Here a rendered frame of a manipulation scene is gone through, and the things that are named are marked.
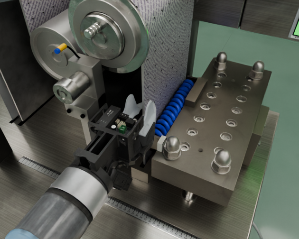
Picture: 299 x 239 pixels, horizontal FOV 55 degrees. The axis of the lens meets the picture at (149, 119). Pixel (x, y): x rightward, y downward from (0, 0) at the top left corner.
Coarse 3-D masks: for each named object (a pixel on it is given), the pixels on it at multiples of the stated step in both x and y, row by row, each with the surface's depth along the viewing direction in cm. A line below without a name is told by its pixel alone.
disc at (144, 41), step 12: (72, 0) 44; (120, 0) 40; (72, 12) 46; (132, 12) 41; (72, 24) 48; (144, 24) 41; (144, 36) 43; (144, 48) 44; (132, 60) 47; (144, 60) 46; (120, 72) 50
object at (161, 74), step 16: (192, 16) 63; (176, 32) 56; (160, 48) 51; (176, 48) 60; (144, 64) 47; (160, 64) 54; (176, 64) 63; (144, 80) 49; (160, 80) 57; (176, 80) 67; (144, 96) 52; (160, 96) 60; (144, 112) 55; (160, 112) 64
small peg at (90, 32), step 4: (96, 24) 42; (88, 28) 41; (92, 28) 41; (96, 28) 42; (100, 28) 42; (84, 32) 41; (88, 32) 41; (92, 32) 41; (96, 32) 42; (88, 36) 41; (92, 36) 41
